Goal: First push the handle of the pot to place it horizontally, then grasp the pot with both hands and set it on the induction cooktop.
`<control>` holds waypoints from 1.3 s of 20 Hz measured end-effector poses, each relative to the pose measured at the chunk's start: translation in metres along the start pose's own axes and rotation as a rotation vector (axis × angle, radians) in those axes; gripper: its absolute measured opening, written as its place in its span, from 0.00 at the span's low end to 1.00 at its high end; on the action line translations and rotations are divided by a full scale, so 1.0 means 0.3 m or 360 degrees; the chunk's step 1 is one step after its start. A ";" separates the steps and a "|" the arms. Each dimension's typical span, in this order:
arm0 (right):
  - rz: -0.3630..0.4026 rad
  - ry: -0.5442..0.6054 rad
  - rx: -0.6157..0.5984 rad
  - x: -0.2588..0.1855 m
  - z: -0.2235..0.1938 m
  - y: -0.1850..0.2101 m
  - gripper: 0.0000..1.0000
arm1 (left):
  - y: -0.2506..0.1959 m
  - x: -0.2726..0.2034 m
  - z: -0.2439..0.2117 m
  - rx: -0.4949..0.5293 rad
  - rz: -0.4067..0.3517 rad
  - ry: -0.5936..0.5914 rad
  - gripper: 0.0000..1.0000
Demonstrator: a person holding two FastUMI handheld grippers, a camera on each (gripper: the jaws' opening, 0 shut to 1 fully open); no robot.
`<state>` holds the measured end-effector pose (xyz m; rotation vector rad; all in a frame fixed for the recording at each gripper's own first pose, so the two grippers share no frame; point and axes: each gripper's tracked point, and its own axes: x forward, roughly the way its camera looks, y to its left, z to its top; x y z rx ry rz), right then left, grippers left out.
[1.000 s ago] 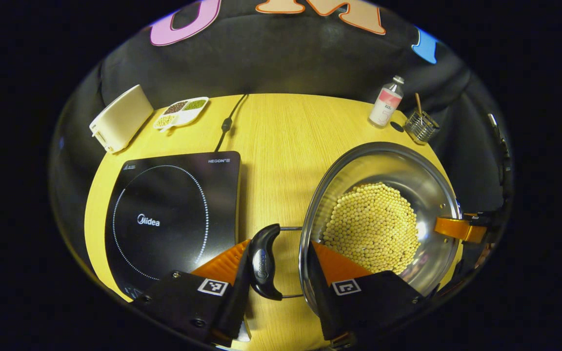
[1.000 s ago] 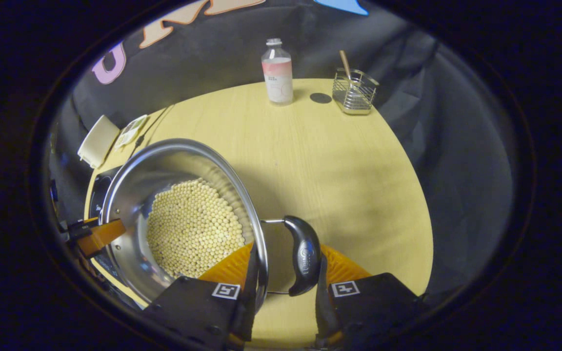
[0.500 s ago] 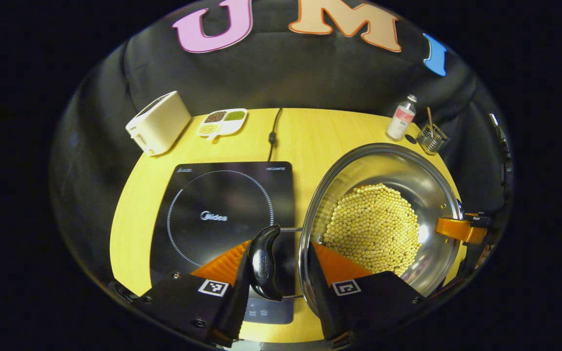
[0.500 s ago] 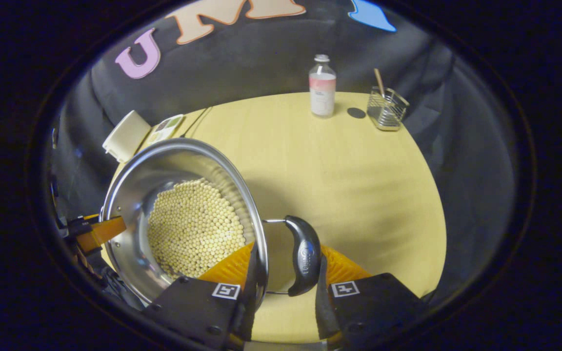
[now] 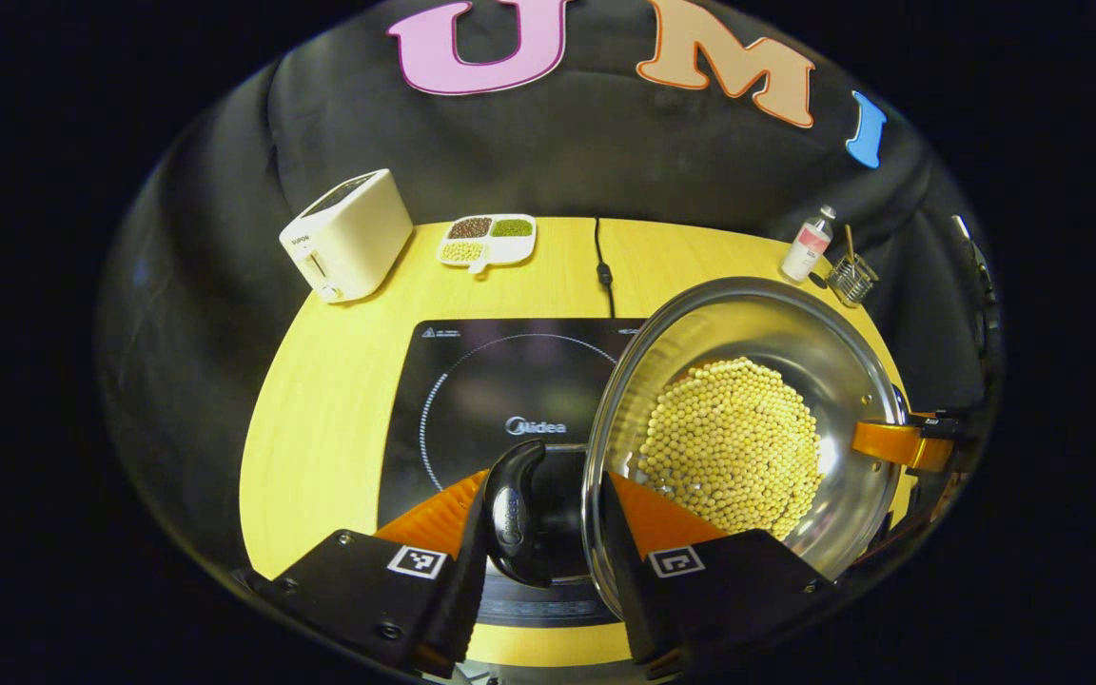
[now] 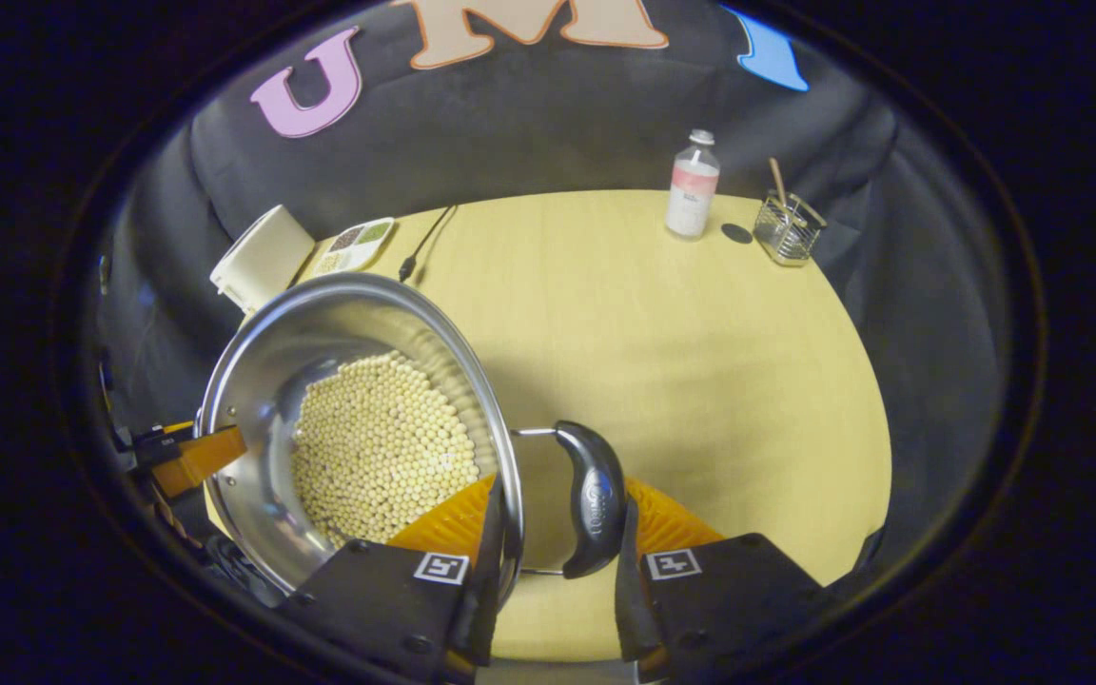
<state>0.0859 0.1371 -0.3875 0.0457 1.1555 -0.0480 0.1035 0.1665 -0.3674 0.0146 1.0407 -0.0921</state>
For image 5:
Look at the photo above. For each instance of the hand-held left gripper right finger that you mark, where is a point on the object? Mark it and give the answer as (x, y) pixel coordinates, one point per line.
(629, 580)

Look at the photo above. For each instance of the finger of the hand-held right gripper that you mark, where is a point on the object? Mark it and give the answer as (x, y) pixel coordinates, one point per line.
(890, 442)

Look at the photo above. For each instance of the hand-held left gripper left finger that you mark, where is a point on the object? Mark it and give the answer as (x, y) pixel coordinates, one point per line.
(467, 580)

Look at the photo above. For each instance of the pile of yellow soybeans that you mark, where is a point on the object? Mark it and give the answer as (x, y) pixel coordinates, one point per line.
(729, 447)

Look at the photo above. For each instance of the black induction cooktop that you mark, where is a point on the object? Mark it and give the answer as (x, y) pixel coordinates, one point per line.
(491, 381)

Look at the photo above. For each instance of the wooden stick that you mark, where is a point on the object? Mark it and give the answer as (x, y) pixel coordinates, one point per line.
(849, 243)

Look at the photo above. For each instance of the clear bottle pink label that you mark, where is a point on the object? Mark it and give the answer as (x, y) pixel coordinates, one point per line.
(807, 249)

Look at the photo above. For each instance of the white divided dish with beans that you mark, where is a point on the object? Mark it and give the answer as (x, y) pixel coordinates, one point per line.
(488, 243)

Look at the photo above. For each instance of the white toaster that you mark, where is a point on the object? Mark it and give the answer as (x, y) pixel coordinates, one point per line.
(348, 238)

